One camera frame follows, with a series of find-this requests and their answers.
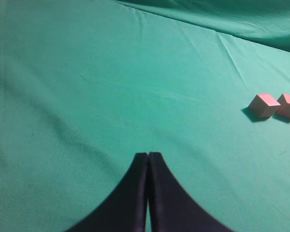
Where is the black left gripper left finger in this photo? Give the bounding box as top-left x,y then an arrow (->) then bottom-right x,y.
67,153 -> 148,232

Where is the pink wooden cube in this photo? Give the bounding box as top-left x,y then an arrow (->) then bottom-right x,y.
276,93 -> 290,121
248,93 -> 281,118

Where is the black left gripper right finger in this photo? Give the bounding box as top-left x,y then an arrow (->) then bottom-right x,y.
148,152 -> 231,232

